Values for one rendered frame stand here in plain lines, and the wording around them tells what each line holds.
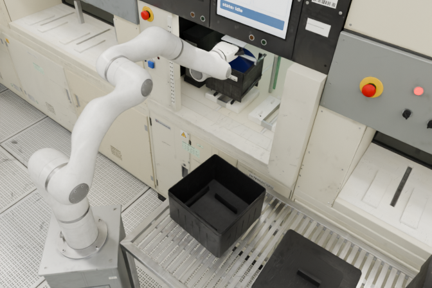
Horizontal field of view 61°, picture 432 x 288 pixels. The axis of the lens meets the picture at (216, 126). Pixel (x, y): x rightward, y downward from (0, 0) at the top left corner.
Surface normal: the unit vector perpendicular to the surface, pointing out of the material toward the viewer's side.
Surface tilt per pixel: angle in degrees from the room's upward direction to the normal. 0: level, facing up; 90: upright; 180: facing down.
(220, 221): 0
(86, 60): 0
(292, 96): 90
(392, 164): 0
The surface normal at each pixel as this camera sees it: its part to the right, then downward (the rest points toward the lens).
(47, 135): 0.04, -0.74
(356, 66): -0.60, 0.52
